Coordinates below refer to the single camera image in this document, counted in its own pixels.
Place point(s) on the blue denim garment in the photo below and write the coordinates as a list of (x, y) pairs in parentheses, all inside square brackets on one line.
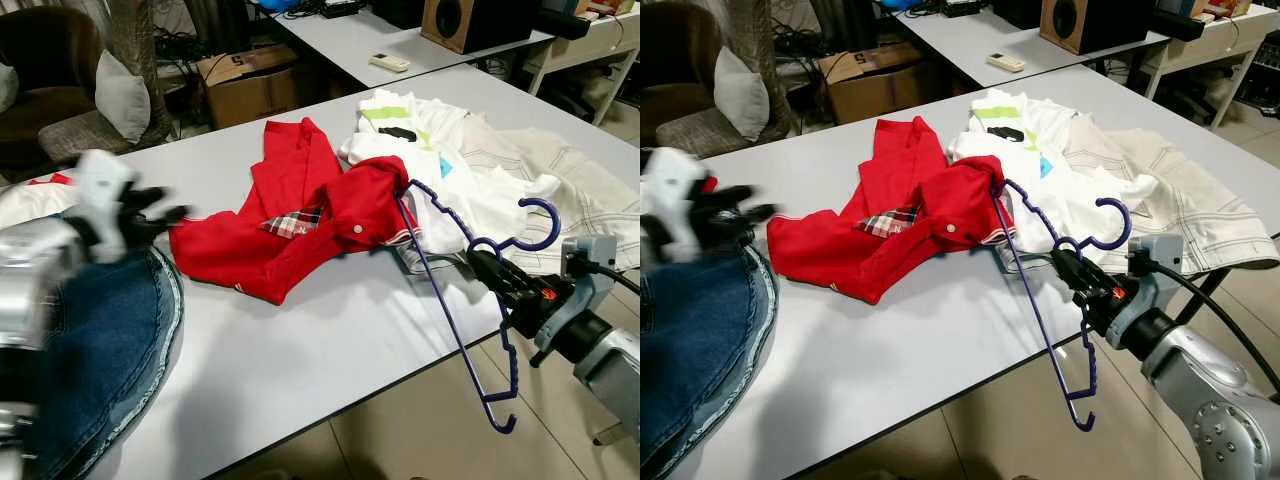
[(700, 340), (100, 340)]

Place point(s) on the white remote control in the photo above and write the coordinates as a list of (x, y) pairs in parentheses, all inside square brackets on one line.
[(1006, 62), (389, 62)]

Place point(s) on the cardboard box printed 5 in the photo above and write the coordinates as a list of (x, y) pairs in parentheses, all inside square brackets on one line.
[(250, 95), (870, 95)]

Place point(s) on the beige stitched trousers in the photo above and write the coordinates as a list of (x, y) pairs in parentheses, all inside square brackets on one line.
[(1190, 190), (570, 180)]

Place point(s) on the purple plastic hanger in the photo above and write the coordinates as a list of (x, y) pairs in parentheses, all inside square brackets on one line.
[(1128, 225), (557, 225)]

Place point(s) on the black rectangular device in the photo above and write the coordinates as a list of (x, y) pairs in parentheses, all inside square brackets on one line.
[(562, 24), (1178, 24)]

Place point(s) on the grey woven chair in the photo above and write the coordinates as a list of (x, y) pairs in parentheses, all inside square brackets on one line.
[(85, 132), (700, 130)]

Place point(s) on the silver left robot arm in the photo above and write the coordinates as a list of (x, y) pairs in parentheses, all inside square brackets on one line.
[(30, 270)]

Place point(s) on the grey cushion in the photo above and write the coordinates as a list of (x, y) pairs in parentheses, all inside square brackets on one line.
[(7, 88), (122, 95), (740, 95)]

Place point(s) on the wooden loudspeaker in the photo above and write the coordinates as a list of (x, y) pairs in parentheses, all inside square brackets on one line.
[(480, 25), (1095, 25)]

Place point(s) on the red polo shirt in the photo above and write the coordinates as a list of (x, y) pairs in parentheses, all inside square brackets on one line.
[(900, 170), (300, 170)]

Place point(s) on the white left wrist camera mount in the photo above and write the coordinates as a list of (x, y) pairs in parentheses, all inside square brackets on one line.
[(100, 185), (672, 190)]

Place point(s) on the white shirt green print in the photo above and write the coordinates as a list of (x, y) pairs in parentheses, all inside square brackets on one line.
[(1075, 190), (470, 195)]

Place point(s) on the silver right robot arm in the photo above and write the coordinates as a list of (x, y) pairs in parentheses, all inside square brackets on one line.
[(610, 360), (1210, 400)]

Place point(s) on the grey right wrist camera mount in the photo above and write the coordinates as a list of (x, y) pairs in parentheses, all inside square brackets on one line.
[(1165, 250), (600, 250)]

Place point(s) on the brown armchair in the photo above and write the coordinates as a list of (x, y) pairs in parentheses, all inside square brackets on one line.
[(680, 50), (50, 50)]

